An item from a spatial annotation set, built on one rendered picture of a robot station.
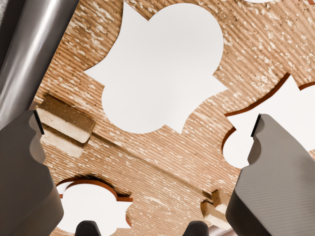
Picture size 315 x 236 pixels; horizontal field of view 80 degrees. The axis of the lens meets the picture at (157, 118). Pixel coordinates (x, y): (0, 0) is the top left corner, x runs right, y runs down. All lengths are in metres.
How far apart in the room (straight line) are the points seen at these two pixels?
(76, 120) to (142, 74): 0.09
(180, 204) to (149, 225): 0.08
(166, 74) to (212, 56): 0.05
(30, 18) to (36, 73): 0.06
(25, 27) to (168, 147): 0.20
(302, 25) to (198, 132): 0.15
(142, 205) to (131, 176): 0.07
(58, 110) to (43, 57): 0.06
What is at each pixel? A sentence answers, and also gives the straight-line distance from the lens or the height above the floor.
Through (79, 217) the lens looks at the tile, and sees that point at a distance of 0.37.
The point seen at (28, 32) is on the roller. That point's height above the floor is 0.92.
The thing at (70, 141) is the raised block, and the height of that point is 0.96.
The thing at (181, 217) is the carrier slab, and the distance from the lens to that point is 0.38.
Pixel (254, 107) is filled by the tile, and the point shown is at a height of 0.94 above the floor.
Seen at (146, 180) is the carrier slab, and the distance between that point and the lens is 0.30.
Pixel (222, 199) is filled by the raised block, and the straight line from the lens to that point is 0.32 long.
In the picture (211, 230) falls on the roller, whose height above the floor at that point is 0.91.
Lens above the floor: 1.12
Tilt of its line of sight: 57 degrees down
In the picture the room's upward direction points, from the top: 179 degrees clockwise
